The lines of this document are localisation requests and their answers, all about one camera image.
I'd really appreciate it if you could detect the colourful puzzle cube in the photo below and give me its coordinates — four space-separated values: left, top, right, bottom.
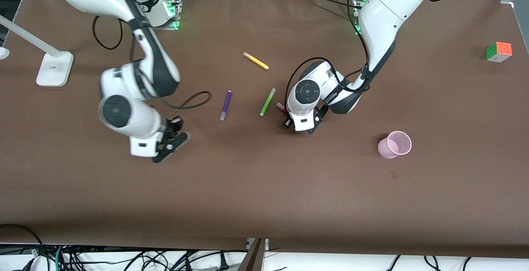
486 41 513 63

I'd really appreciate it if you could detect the pink mesh cup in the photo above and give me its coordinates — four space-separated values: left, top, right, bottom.
377 131 412 159

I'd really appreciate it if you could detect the black floor cable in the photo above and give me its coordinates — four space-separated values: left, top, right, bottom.
0 223 47 263

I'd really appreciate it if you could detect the green marker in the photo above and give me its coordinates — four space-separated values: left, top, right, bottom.
260 88 276 117

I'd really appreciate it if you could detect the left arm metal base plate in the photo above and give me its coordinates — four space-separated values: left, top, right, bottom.
353 0 365 36

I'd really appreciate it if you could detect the yellow marker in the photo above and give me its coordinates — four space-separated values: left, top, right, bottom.
243 52 269 70

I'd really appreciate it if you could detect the purple marker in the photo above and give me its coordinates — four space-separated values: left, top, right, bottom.
220 90 232 121

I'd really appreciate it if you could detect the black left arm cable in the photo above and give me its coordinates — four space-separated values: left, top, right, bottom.
284 0 372 119

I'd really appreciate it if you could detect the aluminium table leg profile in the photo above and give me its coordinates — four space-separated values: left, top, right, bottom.
238 238 269 271

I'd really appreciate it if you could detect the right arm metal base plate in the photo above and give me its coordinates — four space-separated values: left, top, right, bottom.
159 0 181 31

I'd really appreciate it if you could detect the brown table cover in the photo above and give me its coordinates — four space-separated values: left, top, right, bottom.
0 0 529 259

